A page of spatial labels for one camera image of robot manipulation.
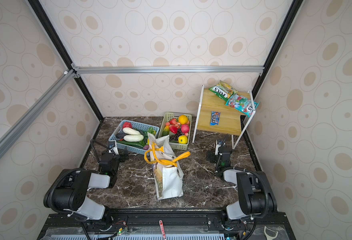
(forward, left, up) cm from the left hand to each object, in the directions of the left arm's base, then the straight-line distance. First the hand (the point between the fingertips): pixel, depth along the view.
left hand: (121, 144), depth 91 cm
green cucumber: (+5, -6, -8) cm, 11 cm away
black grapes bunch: (+10, -32, -7) cm, 34 cm away
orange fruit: (+25, -38, -5) cm, 46 cm away
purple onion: (+2, -14, -7) cm, 15 cm away
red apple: (+17, -31, -6) cm, 36 cm away
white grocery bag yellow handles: (-20, -30, +9) cm, 37 cm away
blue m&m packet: (+17, -58, +5) cm, 61 cm away
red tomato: (+19, +2, -4) cm, 20 cm away
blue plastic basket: (+12, +7, -6) cm, 15 cm away
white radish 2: (+14, -2, -5) cm, 15 cm away
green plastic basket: (+2, -39, -7) cm, 39 cm away
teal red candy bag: (+9, -68, +23) cm, 73 cm away
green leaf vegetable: (+16, -15, -6) cm, 23 cm away
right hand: (0, -60, -6) cm, 60 cm away
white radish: (+8, -5, -5) cm, 11 cm away
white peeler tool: (-46, -79, -10) cm, 91 cm away
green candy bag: (+20, -60, +24) cm, 68 cm away
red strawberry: (+26, -30, -9) cm, 41 cm away
